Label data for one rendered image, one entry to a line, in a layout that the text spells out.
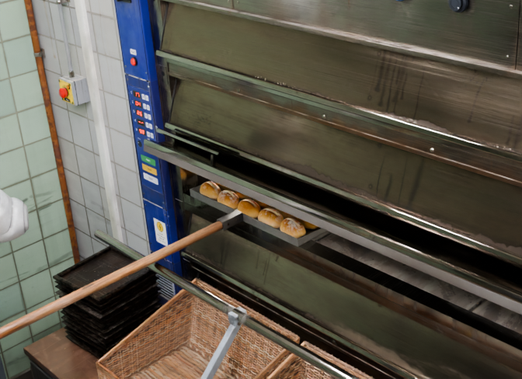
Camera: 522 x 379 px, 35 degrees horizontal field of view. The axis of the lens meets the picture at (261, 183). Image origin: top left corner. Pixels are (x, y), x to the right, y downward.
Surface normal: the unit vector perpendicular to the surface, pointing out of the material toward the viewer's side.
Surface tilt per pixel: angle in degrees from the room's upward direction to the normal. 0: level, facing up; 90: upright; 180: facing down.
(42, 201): 90
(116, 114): 90
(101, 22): 90
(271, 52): 70
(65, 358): 0
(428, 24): 90
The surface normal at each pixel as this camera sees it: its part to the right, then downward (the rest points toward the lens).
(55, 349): -0.07, -0.89
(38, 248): 0.69, 0.28
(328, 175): -0.70, 0.02
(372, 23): -0.73, 0.35
